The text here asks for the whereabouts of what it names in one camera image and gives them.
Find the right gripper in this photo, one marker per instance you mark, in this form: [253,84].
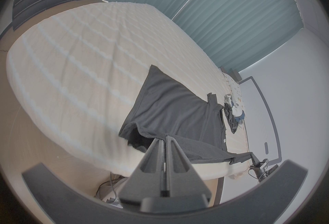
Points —
[258,167]

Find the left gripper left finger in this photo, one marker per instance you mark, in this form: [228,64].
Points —
[149,176]

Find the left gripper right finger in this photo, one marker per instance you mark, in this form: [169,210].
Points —
[185,176]

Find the black T-shirt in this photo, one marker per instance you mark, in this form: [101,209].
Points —
[174,110]

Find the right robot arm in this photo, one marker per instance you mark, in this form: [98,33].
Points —
[264,176]

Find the pile of clothes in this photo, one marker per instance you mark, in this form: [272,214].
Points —
[237,112]

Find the bed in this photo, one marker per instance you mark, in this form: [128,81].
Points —
[77,63]

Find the black satin garment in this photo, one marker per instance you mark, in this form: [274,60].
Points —
[231,120]

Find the white printed pillow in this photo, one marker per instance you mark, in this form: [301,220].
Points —
[235,87]

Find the grey bedside table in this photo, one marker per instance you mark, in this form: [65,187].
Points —
[231,74]

